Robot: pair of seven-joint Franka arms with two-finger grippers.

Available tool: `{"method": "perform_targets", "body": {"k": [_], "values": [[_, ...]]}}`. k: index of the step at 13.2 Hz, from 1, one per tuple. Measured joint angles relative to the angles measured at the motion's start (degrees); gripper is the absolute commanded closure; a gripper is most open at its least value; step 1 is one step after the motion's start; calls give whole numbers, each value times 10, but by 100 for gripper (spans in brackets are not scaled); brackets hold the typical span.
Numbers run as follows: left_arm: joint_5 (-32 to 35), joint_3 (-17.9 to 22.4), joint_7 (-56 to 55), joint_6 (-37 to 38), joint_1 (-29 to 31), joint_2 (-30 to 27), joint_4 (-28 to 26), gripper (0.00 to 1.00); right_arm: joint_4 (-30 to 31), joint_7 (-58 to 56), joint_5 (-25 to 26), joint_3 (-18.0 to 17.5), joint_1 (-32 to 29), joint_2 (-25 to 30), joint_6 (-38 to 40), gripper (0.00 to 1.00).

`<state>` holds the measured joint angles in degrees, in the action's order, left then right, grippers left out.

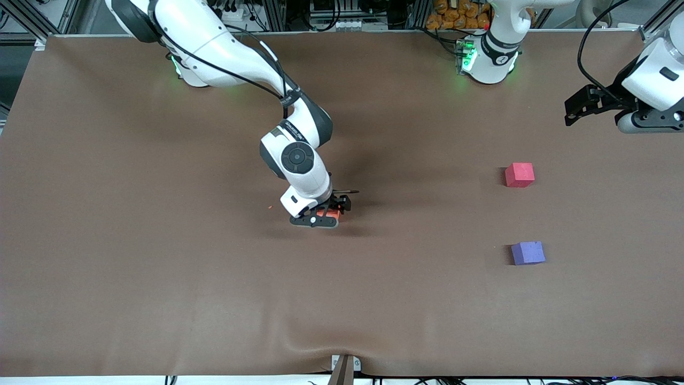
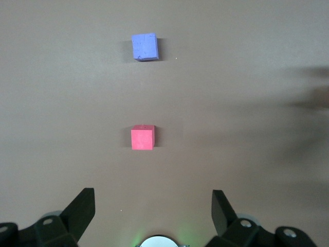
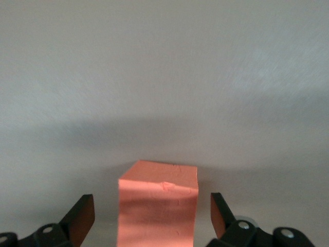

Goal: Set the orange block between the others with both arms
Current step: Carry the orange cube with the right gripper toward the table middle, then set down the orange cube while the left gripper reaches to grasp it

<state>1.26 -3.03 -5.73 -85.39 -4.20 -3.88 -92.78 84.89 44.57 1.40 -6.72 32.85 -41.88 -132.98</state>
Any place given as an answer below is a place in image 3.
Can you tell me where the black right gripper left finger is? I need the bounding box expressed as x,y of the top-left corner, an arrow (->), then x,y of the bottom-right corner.
17,194 -> 96,247

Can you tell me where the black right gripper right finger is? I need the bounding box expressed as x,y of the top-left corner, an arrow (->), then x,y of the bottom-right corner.
207,192 -> 270,247

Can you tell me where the orange foam block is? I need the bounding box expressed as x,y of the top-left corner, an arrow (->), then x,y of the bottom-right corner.
117,160 -> 199,247

